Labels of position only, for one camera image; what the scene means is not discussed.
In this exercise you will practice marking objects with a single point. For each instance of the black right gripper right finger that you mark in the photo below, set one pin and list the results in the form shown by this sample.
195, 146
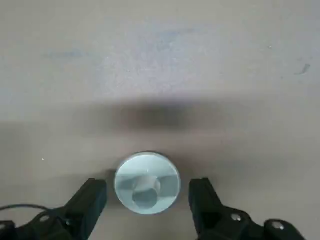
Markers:
205, 202

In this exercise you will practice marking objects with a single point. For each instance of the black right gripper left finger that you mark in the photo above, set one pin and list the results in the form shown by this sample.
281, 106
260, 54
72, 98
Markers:
85, 200

